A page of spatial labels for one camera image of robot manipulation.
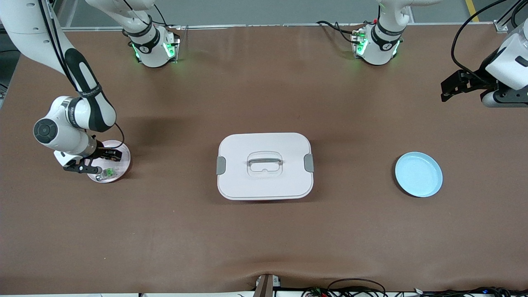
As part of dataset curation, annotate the light blue round plate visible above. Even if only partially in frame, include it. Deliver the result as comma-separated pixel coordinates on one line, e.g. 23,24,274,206
395,151,443,198

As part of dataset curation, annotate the grey table edge bracket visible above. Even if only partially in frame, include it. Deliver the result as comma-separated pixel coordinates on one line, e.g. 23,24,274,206
254,273,282,297

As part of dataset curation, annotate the brown table mat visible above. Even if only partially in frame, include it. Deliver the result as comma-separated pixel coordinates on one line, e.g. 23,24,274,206
0,24,528,295

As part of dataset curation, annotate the black cable bundle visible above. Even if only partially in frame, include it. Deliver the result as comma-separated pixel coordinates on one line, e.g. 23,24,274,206
412,286,528,297

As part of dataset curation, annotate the black arm base cable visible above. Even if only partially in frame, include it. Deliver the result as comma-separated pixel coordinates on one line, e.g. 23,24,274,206
316,20,361,45
142,3,182,41

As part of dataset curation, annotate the pink round plate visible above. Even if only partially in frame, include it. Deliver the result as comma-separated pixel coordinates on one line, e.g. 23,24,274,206
87,140,132,184

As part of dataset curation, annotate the white lidded storage box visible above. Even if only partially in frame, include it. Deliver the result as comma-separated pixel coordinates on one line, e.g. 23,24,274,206
216,132,315,201

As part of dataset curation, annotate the aluminium frame profile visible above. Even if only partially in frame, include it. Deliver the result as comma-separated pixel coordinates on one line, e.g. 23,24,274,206
52,0,74,30
493,0,528,33

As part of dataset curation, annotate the black looped cable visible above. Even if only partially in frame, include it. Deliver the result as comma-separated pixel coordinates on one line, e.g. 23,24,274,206
327,278,387,297

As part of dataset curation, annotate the metal table edge rail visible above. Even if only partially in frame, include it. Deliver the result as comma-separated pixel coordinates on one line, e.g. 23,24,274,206
62,23,500,32

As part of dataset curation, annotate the green and clear switch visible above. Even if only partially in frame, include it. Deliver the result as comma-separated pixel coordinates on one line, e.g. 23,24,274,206
96,167,121,182

